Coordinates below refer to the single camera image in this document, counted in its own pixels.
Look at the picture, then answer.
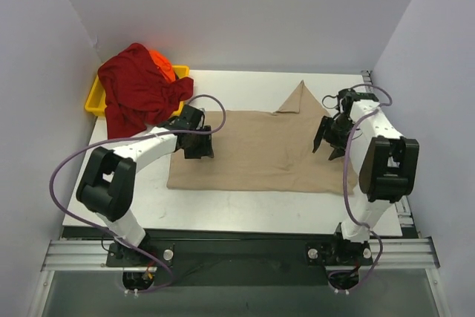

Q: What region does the beige t shirt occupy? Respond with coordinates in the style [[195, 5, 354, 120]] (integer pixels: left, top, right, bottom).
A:
[[166, 82, 358, 195]]

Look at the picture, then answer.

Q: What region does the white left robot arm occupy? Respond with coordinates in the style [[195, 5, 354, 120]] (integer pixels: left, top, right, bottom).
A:
[[76, 105, 214, 267]]

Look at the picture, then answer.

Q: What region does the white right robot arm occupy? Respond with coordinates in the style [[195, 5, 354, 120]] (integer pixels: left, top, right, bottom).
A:
[[313, 86, 419, 264]]

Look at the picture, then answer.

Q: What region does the dark red t shirt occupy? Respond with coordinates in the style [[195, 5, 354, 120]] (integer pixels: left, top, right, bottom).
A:
[[97, 43, 194, 139]]

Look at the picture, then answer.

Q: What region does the orange t shirt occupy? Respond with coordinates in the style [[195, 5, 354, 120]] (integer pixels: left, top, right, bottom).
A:
[[148, 49, 177, 83]]

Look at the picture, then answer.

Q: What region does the yellow plastic bin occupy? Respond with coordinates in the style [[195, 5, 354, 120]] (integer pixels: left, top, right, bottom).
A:
[[85, 65, 190, 117]]

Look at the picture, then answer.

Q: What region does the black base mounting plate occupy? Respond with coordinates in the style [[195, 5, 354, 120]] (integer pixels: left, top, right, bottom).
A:
[[103, 232, 373, 292]]

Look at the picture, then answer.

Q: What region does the aluminium frame rail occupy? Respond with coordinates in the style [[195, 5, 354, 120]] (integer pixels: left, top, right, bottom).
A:
[[42, 238, 439, 271]]

